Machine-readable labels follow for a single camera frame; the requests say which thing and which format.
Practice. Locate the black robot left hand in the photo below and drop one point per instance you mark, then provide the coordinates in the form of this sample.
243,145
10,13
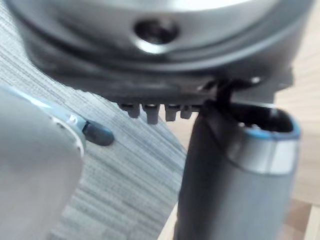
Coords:
225,187

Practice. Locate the wooden office cabinet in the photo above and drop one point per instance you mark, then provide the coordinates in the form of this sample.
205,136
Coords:
307,175

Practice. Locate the dark robot foot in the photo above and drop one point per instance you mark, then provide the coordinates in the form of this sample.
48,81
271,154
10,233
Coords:
98,133

